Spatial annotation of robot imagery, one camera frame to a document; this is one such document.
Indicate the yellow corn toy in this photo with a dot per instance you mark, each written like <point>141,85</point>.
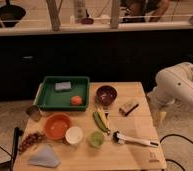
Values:
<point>103,118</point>

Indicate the red grape bunch toy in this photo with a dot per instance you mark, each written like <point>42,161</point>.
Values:
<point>30,140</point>

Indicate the seated person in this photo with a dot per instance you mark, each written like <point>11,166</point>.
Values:
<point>137,9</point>

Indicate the red bowl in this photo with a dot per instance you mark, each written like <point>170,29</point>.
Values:
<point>56,125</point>

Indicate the dark purple bowl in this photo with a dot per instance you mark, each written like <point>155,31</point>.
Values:
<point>106,95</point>

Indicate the wooden block brush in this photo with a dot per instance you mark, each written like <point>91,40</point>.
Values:
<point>128,107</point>

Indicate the green cup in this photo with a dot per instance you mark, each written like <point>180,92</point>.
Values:
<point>96,139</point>

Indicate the green plastic tray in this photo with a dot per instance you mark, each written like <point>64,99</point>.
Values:
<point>49,98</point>

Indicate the light blue cloth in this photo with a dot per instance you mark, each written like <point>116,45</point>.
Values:
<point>44,157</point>

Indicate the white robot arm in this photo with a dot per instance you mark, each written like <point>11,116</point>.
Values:
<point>172,83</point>

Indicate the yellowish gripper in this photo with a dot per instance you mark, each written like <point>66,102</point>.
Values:
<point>158,117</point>

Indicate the metal cup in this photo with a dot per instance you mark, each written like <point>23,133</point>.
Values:
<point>34,113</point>

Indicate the white small bowl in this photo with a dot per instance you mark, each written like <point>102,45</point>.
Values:
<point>74,135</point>

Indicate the black wok pan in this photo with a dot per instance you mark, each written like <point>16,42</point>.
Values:
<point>11,15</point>

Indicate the grey sponge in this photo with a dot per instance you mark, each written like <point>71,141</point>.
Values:
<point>63,86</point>

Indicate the orange tomato toy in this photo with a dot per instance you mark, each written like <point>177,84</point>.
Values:
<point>76,100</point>

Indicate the white dish brush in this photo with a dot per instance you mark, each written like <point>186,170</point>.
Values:
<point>121,138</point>

